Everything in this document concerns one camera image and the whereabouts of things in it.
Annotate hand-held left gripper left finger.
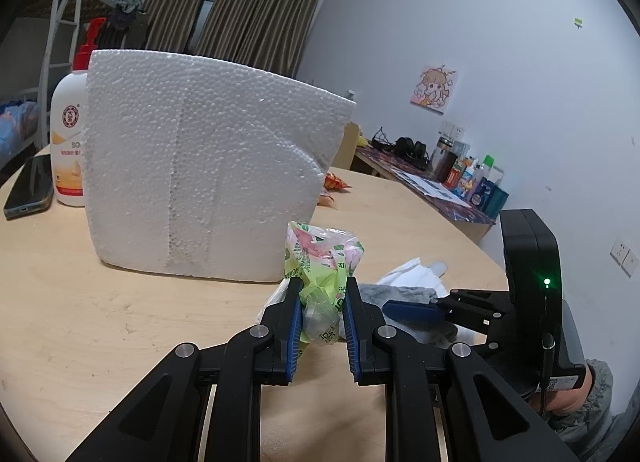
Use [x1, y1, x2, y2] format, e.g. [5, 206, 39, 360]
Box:
[65, 277, 304, 462]

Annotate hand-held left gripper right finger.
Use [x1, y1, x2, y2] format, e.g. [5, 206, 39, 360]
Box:
[344, 276, 581, 462]

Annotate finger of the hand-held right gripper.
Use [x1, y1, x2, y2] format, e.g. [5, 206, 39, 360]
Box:
[382, 287, 514, 328]
[449, 315, 516, 359]

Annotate pale grey cloth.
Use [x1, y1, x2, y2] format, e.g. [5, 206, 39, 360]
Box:
[357, 282, 458, 346]

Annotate white tissue paper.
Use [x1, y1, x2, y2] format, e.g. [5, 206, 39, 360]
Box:
[376, 257, 453, 296]

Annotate green plastic bag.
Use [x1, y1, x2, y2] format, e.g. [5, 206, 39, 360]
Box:
[255, 222, 366, 349]

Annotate white foam box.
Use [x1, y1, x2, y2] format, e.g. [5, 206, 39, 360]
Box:
[80, 48, 357, 284]

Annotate person's right forearm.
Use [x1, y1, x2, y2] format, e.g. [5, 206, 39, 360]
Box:
[542, 359, 634, 462]

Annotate wooden desk with patterned mat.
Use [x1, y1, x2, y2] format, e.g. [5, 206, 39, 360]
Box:
[354, 142, 499, 246]

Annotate row of toiletry bottles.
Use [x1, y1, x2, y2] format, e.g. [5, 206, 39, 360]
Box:
[432, 135, 511, 217]

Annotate white paper sheets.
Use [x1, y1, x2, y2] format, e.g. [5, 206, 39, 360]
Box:
[390, 167, 474, 201]

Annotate black headphones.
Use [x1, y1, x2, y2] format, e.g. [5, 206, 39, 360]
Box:
[394, 137, 429, 163]

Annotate wooden chair with smiley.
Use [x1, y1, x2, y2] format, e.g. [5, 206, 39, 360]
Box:
[331, 122, 361, 171]

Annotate white pump lotion bottle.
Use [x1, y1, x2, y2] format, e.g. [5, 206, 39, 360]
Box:
[50, 17, 108, 208]

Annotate black smartphone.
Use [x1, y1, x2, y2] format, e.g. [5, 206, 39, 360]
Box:
[4, 153, 55, 220]

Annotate brown curtain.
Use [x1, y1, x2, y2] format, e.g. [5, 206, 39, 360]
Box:
[192, 0, 326, 81]
[102, 0, 223, 56]

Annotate blue patterned quilt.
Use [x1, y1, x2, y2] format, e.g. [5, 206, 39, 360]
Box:
[0, 100, 39, 164]

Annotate dark hanging clothes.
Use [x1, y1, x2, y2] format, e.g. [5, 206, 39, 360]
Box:
[107, 0, 149, 34]

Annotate white bunk ladder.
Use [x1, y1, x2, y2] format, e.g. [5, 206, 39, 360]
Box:
[37, 0, 86, 93]

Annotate white wall socket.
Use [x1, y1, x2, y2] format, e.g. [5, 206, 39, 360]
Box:
[610, 238, 640, 277]

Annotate black cable bundle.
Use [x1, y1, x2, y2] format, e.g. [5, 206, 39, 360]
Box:
[372, 126, 399, 151]

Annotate cartoon wall poster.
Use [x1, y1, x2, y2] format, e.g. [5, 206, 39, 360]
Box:
[410, 65, 459, 114]

